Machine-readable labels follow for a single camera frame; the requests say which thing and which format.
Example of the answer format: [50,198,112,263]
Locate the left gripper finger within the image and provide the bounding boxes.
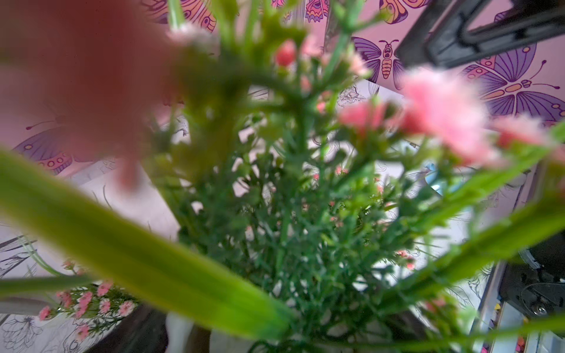
[86,304,168,353]

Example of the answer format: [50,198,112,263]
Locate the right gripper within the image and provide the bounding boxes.
[397,0,564,69]

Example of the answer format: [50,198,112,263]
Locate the pink potted plant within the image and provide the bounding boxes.
[1,1,564,352]
[38,279,140,342]

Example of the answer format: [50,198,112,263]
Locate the white two-tier rack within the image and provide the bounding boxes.
[1,155,194,288]

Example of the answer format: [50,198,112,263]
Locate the light blue garden trowel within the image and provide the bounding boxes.
[425,163,446,197]

